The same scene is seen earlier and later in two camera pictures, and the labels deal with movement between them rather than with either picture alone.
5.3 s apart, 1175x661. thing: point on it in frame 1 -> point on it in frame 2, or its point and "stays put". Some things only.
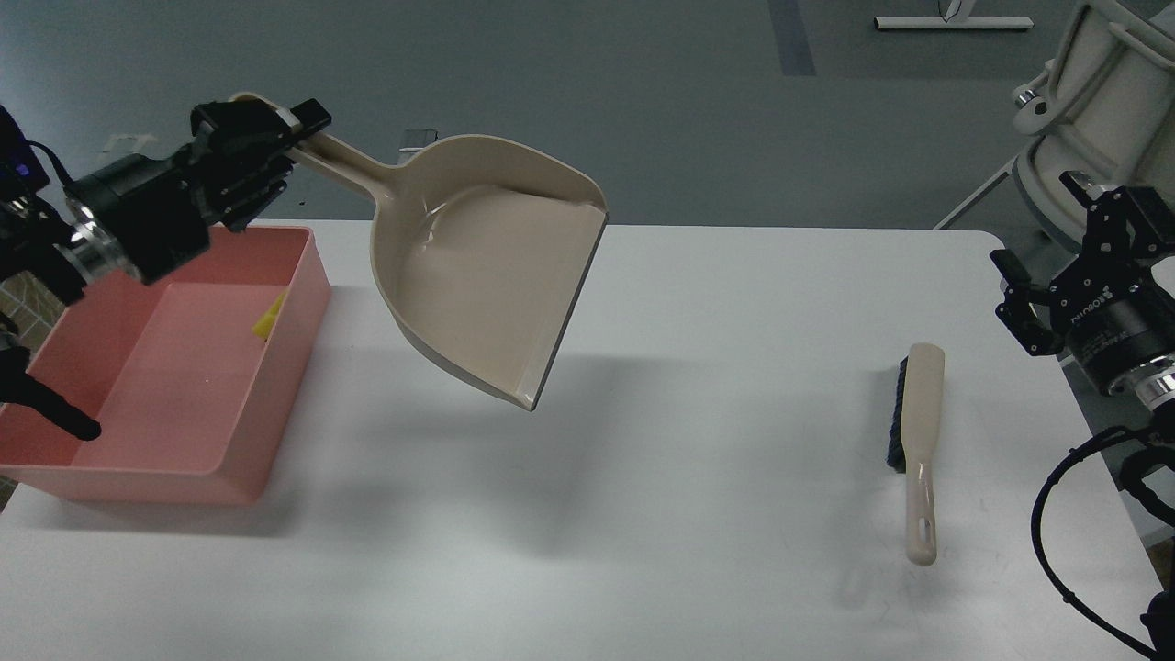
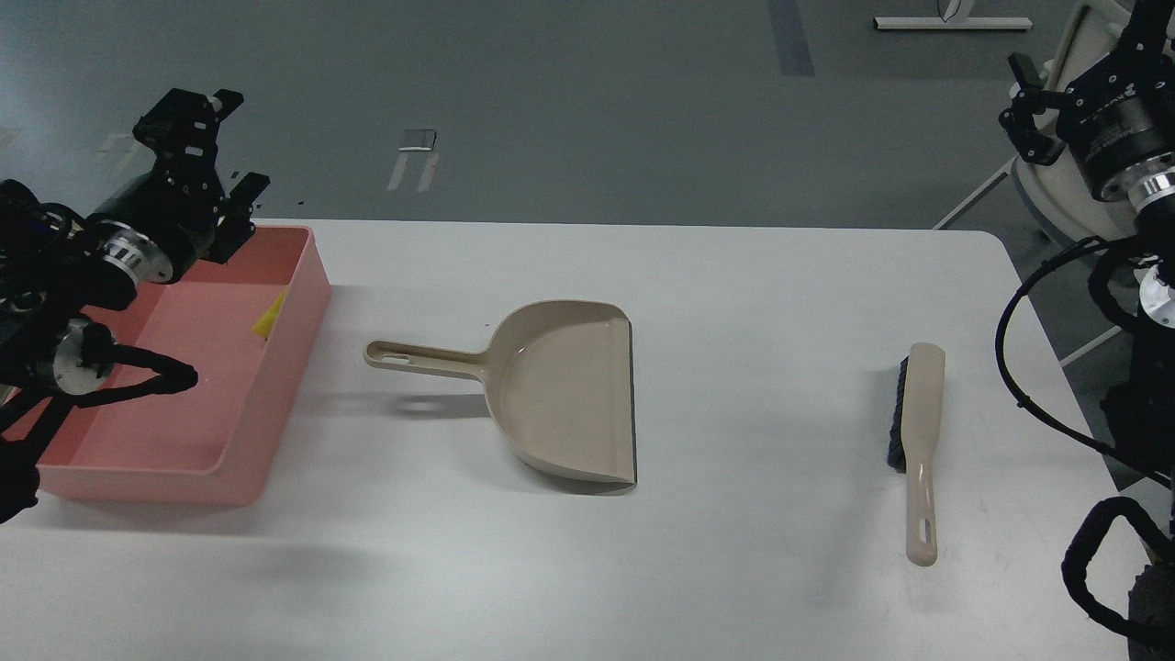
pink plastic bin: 193,378 stays put
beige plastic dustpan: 480,247 -> 558,385
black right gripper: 1116,309 -> 1122,115
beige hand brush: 912,431 stays put
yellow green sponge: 264,324 stays put
